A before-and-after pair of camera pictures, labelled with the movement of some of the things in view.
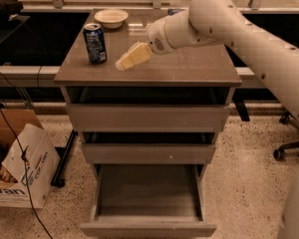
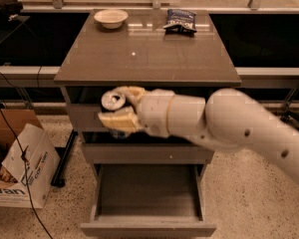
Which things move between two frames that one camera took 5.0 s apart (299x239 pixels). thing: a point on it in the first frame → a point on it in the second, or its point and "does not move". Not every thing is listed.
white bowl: x=111 y=18 does not move
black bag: x=3 y=6 does not move
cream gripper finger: x=140 y=54 → x=121 y=119
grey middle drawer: x=149 y=147 does not move
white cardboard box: x=24 y=158 does not move
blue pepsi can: x=96 y=43 → x=115 y=119
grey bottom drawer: x=148 y=199 does not move
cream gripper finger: x=132 y=48 → x=133 y=93
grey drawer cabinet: x=162 y=111 does not move
